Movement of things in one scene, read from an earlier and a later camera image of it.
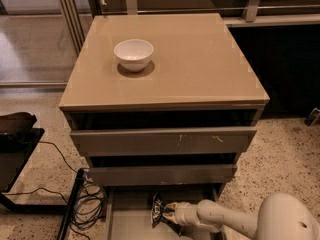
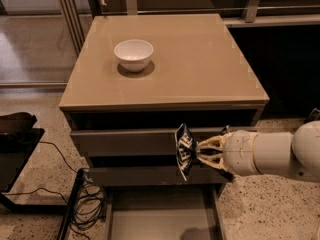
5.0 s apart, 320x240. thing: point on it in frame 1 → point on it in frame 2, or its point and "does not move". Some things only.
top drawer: x=164 y=141 does not move
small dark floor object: x=314 y=118 does not move
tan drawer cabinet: x=162 y=104 does not move
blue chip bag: x=159 y=212 → x=185 y=150
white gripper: x=185 y=213 → x=239 y=152
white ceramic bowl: x=134 y=55 does not move
